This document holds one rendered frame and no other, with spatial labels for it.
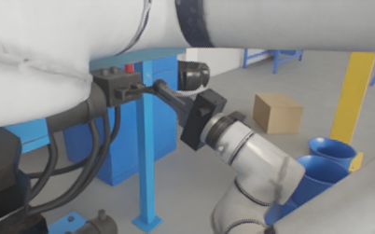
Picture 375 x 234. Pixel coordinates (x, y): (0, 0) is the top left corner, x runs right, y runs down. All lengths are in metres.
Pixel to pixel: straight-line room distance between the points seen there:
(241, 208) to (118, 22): 0.45
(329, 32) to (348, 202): 0.31
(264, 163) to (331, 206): 0.14
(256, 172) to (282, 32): 0.37
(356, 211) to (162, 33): 0.35
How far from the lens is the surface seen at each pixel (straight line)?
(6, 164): 0.44
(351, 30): 0.19
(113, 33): 0.16
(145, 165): 1.46
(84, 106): 0.73
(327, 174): 1.88
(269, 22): 0.19
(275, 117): 2.86
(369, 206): 0.45
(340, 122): 2.55
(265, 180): 0.53
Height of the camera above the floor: 1.21
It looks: 23 degrees down
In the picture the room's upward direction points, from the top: 2 degrees clockwise
